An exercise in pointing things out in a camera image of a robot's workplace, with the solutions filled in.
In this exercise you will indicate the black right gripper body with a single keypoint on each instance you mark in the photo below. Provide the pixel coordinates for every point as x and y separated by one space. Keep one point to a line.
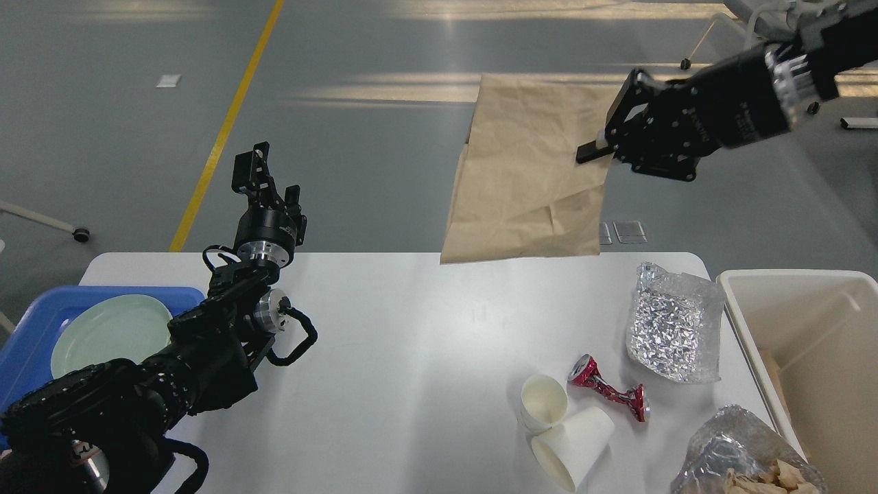
663 128

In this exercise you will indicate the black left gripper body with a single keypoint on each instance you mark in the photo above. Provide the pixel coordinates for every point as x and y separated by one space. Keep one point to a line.
270 234

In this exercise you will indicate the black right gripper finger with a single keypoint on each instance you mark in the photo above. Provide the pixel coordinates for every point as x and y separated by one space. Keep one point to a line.
592 151

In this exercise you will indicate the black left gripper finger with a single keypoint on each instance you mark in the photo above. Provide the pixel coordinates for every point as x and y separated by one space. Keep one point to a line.
291 203
251 177

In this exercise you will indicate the pale green plate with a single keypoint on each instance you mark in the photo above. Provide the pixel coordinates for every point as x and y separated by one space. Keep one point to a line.
131 326

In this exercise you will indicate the clear plastic wrap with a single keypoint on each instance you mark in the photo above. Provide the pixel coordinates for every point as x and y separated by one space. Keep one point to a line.
674 326

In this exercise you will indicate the foil bag with brown paper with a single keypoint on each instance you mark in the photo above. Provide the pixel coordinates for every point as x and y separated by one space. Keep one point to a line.
735 451

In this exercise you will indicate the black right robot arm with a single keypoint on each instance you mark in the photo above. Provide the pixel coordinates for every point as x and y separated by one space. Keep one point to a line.
840 37

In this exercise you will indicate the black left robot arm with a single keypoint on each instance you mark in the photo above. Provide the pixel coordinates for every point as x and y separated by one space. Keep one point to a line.
103 428

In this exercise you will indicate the clear floor plate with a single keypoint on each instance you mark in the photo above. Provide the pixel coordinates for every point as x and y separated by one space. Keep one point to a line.
630 232
605 236

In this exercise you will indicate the white rolling chair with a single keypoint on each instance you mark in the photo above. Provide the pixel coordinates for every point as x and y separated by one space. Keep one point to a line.
767 21

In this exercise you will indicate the white bar on floor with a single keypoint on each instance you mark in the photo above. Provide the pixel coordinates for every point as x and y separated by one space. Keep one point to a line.
859 123

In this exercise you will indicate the red crushed wrapper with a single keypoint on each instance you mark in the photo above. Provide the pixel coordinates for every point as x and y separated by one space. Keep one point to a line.
586 374

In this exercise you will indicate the white caster leg left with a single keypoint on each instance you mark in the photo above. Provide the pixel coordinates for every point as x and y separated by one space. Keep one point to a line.
80 234

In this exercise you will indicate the upright white paper cup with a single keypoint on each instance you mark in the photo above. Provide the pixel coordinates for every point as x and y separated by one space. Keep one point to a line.
542 403

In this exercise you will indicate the white plastic bin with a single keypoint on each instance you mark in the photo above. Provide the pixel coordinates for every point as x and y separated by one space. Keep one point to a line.
810 338

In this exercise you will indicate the blue plastic tray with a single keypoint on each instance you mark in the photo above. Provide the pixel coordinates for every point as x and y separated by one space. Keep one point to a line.
26 355

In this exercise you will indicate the lying white paper cup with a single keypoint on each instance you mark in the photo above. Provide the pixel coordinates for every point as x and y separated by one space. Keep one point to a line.
568 451

